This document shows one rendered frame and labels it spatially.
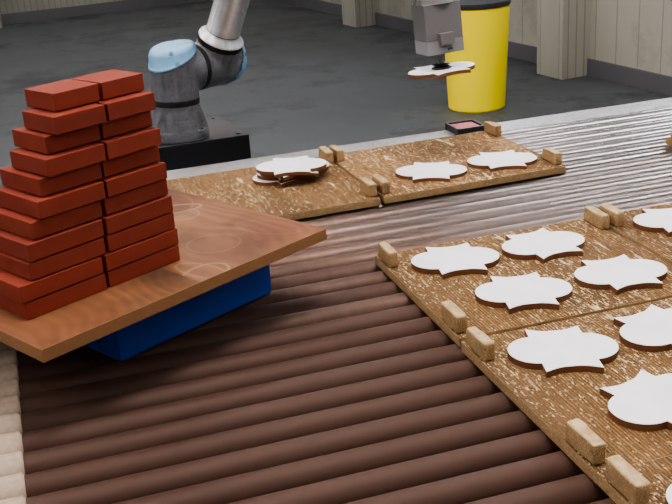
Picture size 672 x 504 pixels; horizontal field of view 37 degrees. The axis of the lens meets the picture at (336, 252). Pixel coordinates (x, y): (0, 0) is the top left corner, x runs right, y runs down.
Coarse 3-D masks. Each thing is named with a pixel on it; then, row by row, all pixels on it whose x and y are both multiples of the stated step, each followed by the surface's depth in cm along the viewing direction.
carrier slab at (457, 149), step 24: (408, 144) 236; (432, 144) 234; (456, 144) 233; (480, 144) 232; (504, 144) 231; (360, 168) 220; (384, 168) 219; (528, 168) 212; (552, 168) 212; (408, 192) 202; (432, 192) 204
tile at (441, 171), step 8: (400, 168) 215; (408, 168) 215; (416, 168) 215; (424, 168) 214; (432, 168) 214; (440, 168) 213; (448, 168) 213; (456, 168) 213; (464, 168) 212; (400, 176) 211; (408, 176) 210; (416, 176) 209; (424, 176) 209; (432, 176) 209; (440, 176) 208; (448, 176) 208; (456, 176) 209
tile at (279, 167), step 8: (280, 160) 218; (288, 160) 217; (296, 160) 217; (304, 160) 216; (312, 160) 216; (320, 160) 216; (256, 168) 213; (264, 168) 213; (272, 168) 212; (280, 168) 212; (288, 168) 212; (296, 168) 211; (304, 168) 211; (312, 168) 211; (320, 168) 212; (280, 176) 209
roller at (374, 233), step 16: (592, 192) 200; (608, 192) 200; (624, 192) 201; (640, 192) 202; (496, 208) 195; (512, 208) 195; (528, 208) 195; (544, 208) 196; (400, 224) 190; (416, 224) 190; (432, 224) 190; (448, 224) 191; (336, 240) 185; (352, 240) 186
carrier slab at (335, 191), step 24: (336, 168) 221; (192, 192) 211; (216, 192) 210; (240, 192) 209; (264, 192) 208; (288, 192) 207; (312, 192) 206; (336, 192) 205; (360, 192) 204; (288, 216) 195; (312, 216) 197
